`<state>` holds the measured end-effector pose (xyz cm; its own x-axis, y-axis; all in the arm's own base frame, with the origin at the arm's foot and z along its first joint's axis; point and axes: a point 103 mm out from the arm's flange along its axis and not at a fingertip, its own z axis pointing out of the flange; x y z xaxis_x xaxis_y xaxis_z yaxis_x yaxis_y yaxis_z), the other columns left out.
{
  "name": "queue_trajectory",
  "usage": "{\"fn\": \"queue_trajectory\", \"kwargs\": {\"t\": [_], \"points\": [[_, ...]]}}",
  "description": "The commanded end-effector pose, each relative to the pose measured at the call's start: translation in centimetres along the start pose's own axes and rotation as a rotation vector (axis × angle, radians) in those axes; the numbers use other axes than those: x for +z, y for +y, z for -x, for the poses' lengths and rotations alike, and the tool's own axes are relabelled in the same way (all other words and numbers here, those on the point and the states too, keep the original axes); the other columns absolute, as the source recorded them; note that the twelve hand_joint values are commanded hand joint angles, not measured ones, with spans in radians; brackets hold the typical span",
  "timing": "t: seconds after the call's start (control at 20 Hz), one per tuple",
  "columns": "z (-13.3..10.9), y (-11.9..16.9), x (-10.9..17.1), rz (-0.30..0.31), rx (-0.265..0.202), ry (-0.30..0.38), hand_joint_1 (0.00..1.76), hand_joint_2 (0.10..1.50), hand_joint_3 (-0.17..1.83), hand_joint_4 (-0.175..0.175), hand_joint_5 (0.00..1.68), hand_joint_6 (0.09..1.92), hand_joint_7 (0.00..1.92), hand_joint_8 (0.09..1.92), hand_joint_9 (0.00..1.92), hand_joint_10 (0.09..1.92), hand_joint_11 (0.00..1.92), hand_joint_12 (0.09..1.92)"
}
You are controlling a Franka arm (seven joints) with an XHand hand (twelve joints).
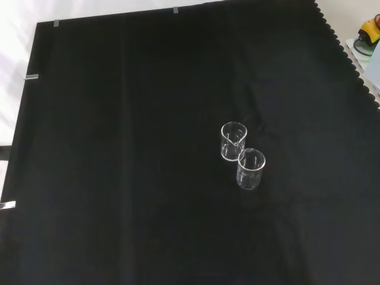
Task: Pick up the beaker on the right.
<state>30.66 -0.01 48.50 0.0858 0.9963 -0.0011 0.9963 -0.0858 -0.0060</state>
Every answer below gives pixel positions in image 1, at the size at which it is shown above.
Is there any clear glass beaker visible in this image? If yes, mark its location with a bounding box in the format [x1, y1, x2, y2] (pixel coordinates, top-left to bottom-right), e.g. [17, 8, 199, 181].
[220, 121, 248, 163]
[236, 147, 267, 191]

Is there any black bench cloth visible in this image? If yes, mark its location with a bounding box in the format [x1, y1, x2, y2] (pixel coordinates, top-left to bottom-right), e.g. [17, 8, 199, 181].
[0, 0, 380, 285]

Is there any pale board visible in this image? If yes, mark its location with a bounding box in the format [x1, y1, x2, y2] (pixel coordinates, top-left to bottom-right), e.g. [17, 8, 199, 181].
[344, 37, 380, 100]

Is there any grey blue box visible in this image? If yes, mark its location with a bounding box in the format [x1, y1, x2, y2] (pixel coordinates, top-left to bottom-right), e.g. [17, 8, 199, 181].
[363, 37, 380, 90]

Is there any yellow stop button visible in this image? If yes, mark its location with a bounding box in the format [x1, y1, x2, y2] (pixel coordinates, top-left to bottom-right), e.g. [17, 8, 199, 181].
[357, 13, 380, 45]

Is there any coiled black cable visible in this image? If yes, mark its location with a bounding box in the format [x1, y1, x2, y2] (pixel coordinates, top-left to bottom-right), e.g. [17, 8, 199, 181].
[352, 37, 375, 57]

